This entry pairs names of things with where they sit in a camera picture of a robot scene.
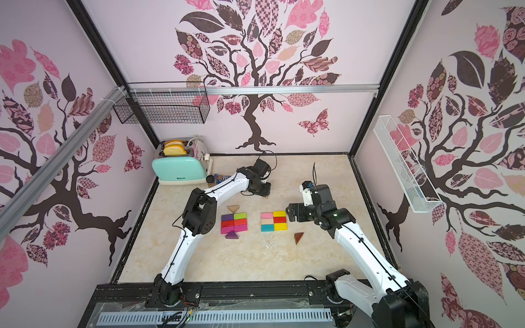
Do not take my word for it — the blue candy bag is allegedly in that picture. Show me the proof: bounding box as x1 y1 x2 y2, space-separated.
214 174 230 184

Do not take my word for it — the natural wood triangle block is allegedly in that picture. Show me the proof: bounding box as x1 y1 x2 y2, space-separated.
227 205 240 214

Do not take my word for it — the white wire shelf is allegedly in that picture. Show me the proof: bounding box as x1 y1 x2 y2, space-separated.
373 115 443 213

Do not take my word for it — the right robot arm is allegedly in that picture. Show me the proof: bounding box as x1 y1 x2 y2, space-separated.
286 196 433 327

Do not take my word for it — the mint green toaster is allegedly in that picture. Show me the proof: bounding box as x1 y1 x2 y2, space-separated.
152 136 213 185

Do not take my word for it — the yellow toast back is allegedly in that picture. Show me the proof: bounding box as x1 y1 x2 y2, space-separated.
164 140 185 148

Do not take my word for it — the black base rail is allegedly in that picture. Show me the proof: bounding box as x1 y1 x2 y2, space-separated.
77 278 431 328

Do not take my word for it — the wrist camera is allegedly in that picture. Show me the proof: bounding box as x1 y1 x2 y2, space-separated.
299 180 317 206
252 159 272 178

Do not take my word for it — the purple triangle block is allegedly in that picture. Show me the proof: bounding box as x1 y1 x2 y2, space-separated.
225 231 239 240

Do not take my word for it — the yellow toast front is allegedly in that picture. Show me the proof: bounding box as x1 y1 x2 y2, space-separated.
163 144 187 157

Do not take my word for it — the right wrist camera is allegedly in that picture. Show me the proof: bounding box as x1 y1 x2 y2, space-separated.
299 180 317 206

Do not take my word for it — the yellow toast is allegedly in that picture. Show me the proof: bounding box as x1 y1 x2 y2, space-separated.
164 140 185 148
163 144 187 157

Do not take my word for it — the magenta block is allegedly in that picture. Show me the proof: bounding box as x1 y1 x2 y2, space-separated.
234 224 247 232
221 226 235 235

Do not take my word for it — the teal rectangular block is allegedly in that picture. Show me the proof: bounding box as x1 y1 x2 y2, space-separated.
261 224 275 232

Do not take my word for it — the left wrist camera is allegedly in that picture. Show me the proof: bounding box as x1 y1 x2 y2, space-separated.
252 159 272 178

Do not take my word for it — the black wire basket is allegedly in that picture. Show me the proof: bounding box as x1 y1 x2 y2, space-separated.
113 82 211 124

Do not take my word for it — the red block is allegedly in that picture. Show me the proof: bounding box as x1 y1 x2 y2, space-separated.
221 220 235 228
234 219 247 226
273 217 287 224

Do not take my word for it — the purple rectangular block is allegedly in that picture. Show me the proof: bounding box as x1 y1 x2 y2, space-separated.
221 214 235 221

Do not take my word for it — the lime green block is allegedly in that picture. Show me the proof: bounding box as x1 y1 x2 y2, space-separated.
234 213 247 220

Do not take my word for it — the white slotted cable duct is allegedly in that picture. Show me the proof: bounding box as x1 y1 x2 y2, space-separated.
94 308 334 327

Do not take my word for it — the yellow block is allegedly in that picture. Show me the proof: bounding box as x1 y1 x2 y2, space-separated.
273 210 287 217
273 223 288 231

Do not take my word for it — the brown triangle block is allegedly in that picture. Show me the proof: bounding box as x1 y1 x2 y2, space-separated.
294 232 304 245

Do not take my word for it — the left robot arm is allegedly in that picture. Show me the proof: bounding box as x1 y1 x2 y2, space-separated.
154 167 271 307

